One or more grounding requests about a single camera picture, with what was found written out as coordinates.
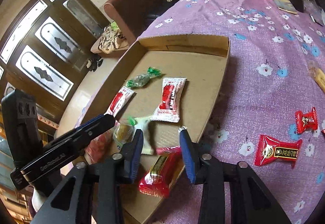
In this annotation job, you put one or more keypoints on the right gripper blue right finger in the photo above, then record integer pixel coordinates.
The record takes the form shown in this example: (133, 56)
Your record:
(251, 200)

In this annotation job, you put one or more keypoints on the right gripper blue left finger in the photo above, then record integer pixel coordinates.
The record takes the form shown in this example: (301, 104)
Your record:
(72, 200)

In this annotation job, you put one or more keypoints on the pink candy packet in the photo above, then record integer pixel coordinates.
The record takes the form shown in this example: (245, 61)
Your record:
(98, 148)

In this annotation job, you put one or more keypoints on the yellow green candy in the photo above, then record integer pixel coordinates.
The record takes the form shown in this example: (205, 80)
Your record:
(124, 131)

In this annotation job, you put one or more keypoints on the red rectangular snack pack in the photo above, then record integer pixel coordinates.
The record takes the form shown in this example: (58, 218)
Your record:
(157, 180)

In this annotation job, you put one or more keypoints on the cream white candy packet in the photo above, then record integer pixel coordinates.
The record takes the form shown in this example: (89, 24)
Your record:
(142, 123)

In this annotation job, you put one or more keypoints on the small red candy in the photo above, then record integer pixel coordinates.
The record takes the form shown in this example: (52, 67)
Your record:
(308, 121)

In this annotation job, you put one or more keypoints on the white red snack sachet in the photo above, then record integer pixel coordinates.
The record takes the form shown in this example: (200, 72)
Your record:
(168, 109)

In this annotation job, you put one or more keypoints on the golden wafer snack pack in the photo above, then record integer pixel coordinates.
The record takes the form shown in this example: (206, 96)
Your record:
(316, 73)

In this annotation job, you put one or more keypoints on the purple floral tablecloth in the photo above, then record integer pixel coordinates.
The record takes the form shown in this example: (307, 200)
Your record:
(266, 81)

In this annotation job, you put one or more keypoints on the shoes on floor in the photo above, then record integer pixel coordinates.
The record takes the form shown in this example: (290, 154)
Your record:
(93, 64)

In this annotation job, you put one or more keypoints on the wooden glass door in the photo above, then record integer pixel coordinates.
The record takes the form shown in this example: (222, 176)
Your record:
(45, 50)

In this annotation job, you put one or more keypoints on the cardboard tray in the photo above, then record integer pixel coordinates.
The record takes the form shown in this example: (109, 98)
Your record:
(193, 67)

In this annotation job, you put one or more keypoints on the patterned bag on armchair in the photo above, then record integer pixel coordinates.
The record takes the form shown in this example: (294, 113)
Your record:
(112, 39)

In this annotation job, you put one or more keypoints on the brown armchair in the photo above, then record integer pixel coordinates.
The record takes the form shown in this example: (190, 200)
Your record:
(130, 16)

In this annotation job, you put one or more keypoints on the small booklet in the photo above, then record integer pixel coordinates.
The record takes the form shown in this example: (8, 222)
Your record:
(286, 6)

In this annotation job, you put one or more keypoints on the small black container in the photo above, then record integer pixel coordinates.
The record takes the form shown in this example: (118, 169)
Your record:
(298, 5)

